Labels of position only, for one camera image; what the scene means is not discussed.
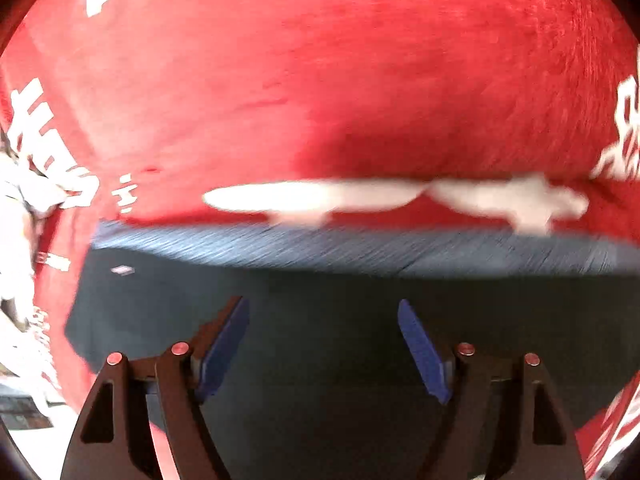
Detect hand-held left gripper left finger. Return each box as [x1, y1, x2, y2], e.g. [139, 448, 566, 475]
[60, 296, 250, 480]

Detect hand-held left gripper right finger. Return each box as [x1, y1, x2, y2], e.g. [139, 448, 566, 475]
[397, 299, 586, 480]

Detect dark blue pants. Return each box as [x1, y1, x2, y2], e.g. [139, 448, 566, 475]
[64, 220, 640, 480]

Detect white patterned cloth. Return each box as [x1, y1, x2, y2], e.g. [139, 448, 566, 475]
[0, 127, 68, 333]

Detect red printed blanket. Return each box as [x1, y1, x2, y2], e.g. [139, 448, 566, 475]
[0, 0, 640, 480]

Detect dark flat box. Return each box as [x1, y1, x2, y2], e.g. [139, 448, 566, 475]
[0, 394, 55, 432]

